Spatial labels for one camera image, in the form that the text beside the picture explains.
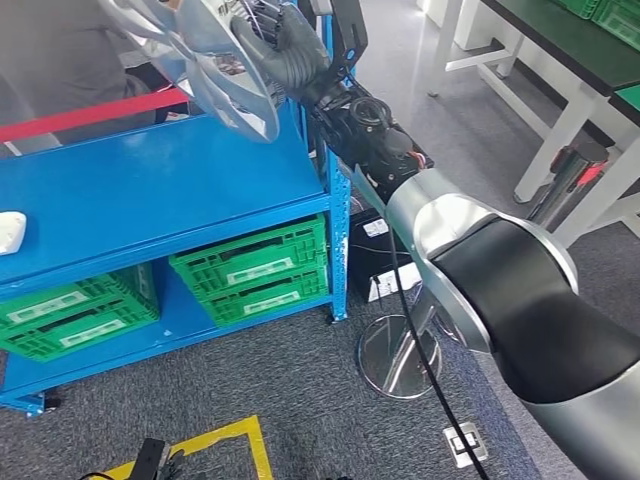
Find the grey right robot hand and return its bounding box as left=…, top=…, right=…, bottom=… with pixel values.
left=229, top=0, right=325, bottom=82

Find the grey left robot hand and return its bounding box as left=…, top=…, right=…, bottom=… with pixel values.
left=159, top=449, right=206, bottom=480

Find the grey plastic wheel hubcap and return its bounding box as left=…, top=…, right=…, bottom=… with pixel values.
left=97, top=0, right=281, bottom=144

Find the blue metal shelf rack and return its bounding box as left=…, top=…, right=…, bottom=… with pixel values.
left=0, top=0, right=353, bottom=419

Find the white curved plastic part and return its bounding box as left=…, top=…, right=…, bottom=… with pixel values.
left=0, top=210, right=27, bottom=256

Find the white workbench dark green top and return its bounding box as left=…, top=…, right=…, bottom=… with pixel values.
left=427, top=0, right=640, bottom=203

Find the white workbench bright green top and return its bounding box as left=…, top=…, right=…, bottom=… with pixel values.
left=552, top=86, right=640, bottom=250

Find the green plastic crate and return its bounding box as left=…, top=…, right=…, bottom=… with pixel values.
left=592, top=0, right=640, bottom=51
left=0, top=291, right=161, bottom=364
left=168, top=215, right=328, bottom=303
left=0, top=263, right=160, bottom=333
left=549, top=0, right=608, bottom=20
left=199, top=264, right=330, bottom=327

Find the black cardboard box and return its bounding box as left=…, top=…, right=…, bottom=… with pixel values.
left=348, top=208, right=423, bottom=304

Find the red barrier belt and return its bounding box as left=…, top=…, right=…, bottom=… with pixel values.
left=0, top=87, right=190, bottom=144

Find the person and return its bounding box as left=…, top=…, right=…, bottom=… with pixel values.
left=0, top=0, right=156, bottom=147

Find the silver floor socket white insert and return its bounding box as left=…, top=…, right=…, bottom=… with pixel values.
left=442, top=421, right=490, bottom=470

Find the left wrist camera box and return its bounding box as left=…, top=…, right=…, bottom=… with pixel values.
left=128, top=437, right=167, bottom=480

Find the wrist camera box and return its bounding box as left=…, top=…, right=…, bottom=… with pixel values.
left=309, top=0, right=370, bottom=77
left=128, top=437, right=167, bottom=480

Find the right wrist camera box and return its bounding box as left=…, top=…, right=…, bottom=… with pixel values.
left=309, top=0, right=370, bottom=77

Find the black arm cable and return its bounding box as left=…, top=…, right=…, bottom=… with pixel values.
left=387, top=228, right=491, bottom=480

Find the chrome stanchion post red band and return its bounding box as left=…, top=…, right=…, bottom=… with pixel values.
left=432, top=142, right=611, bottom=346

